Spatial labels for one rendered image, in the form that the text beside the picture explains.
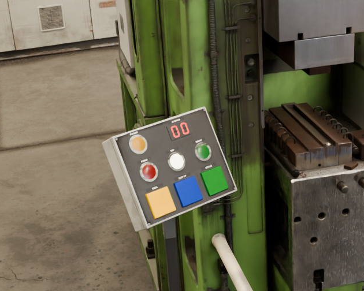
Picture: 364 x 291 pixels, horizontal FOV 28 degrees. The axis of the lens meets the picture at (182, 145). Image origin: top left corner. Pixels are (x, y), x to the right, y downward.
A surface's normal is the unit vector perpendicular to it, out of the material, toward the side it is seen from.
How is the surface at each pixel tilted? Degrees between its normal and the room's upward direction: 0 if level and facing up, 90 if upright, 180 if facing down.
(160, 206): 60
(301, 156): 90
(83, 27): 90
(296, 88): 90
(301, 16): 90
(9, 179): 0
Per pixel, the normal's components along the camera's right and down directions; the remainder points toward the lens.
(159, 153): 0.48, -0.22
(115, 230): -0.07, -0.92
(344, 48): 0.21, 0.37
